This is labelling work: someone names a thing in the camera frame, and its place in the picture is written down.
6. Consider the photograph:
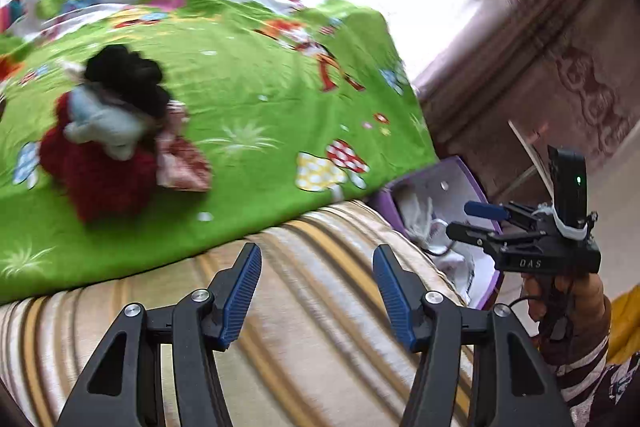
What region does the pink patterned curtain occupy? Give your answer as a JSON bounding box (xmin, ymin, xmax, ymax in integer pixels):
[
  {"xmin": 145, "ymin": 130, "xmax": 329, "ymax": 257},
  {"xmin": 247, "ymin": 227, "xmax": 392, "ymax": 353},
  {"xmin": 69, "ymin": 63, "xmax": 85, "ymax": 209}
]
[{"xmin": 410, "ymin": 0, "xmax": 640, "ymax": 188}]

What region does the person's right forearm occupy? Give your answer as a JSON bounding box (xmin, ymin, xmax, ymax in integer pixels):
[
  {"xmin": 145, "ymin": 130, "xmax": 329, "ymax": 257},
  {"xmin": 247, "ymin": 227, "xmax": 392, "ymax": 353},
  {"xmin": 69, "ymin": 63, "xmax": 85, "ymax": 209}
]
[{"xmin": 547, "ymin": 344, "xmax": 640, "ymax": 427}]

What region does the red patterned cloth pouch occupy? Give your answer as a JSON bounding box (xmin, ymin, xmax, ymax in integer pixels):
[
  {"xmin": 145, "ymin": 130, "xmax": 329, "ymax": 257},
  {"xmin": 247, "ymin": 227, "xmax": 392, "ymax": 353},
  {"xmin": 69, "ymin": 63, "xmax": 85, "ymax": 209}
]
[{"xmin": 155, "ymin": 102, "xmax": 213, "ymax": 192}]

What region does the purple cardboard box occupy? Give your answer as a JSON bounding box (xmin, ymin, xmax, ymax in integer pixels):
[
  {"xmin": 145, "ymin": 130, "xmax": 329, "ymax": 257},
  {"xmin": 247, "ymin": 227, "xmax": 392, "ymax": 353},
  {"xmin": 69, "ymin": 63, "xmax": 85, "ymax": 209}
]
[{"xmin": 372, "ymin": 157, "xmax": 503, "ymax": 310}]

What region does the grey drawstring bag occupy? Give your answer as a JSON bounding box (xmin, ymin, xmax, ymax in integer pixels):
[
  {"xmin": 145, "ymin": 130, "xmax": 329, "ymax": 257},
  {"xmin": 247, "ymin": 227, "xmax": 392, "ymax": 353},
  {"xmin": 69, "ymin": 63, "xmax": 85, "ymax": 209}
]
[{"xmin": 410, "ymin": 217, "xmax": 476, "ymax": 298}]

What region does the pale blue plush cloth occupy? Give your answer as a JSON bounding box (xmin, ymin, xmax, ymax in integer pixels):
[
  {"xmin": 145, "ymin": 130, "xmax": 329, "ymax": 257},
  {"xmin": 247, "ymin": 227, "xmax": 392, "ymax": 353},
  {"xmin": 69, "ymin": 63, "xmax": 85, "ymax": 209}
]
[{"xmin": 62, "ymin": 87, "xmax": 151, "ymax": 160}]

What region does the dark green knit hat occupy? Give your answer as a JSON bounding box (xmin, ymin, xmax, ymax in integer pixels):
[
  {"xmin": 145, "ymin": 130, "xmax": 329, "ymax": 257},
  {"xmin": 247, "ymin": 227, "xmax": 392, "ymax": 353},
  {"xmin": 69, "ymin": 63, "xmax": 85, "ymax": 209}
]
[{"xmin": 82, "ymin": 44, "xmax": 171, "ymax": 118}]

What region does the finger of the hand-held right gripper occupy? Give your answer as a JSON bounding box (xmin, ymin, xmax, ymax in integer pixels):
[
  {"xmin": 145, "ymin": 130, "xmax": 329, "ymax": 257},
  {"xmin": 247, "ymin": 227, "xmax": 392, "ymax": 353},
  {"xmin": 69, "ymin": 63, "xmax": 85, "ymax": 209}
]
[
  {"xmin": 463, "ymin": 201, "xmax": 538, "ymax": 228},
  {"xmin": 445, "ymin": 221, "xmax": 506, "ymax": 250}
]

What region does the person's right hand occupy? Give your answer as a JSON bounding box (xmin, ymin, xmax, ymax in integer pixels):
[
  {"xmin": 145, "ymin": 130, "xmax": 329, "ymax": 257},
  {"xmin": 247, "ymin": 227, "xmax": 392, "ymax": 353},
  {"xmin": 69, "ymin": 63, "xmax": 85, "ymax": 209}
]
[{"xmin": 520, "ymin": 272, "xmax": 612, "ymax": 360}]

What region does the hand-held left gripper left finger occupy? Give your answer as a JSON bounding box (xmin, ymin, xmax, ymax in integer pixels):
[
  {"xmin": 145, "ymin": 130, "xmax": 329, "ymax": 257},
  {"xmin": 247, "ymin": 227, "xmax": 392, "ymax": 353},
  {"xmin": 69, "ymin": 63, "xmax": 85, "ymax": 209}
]
[{"xmin": 57, "ymin": 243, "xmax": 263, "ymax": 427}]

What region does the red fluffy cloth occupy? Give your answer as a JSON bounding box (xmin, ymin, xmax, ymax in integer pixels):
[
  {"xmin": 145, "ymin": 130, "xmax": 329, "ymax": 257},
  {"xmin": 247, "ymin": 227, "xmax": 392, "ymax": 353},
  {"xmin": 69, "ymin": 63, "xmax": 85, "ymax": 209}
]
[{"xmin": 37, "ymin": 94, "xmax": 161, "ymax": 223}]

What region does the yellow plush cushion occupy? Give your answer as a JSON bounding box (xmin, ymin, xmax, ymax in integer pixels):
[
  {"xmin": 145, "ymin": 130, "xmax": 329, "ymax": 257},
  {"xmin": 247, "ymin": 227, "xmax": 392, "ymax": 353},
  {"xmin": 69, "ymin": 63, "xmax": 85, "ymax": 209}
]
[{"xmin": 602, "ymin": 284, "xmax": 640, "ymax": 365}]

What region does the striped terry blanket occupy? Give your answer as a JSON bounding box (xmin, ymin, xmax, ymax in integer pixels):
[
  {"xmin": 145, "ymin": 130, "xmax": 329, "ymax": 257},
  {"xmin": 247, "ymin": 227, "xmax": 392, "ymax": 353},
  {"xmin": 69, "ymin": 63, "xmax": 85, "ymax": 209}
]
[{"xmin": 0, "ymin": 199, "xmax": 481, "ymax": 427}]

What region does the black cable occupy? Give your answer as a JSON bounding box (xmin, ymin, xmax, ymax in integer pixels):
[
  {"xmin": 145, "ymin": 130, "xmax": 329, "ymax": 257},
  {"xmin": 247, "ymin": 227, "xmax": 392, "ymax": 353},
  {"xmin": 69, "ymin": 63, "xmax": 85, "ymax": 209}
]
[{"xmin": 511, "ymin": 294, "xmax": 551, "ymax": 323}]

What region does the green cartoon printed bed sheet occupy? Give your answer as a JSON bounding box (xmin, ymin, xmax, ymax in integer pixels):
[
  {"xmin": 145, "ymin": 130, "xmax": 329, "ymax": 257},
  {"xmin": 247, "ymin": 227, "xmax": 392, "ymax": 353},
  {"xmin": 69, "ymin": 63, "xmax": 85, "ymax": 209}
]
[{"xmin": 0, "ymin": 0, "xmax": 441, "ymax": 305}]

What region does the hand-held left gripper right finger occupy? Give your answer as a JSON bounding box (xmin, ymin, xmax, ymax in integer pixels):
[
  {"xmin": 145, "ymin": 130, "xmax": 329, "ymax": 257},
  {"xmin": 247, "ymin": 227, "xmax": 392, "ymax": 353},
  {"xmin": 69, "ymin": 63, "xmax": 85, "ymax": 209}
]
[{"xmin": 372, "ymin": 244, "xmax": 573, "ymax": 427}]

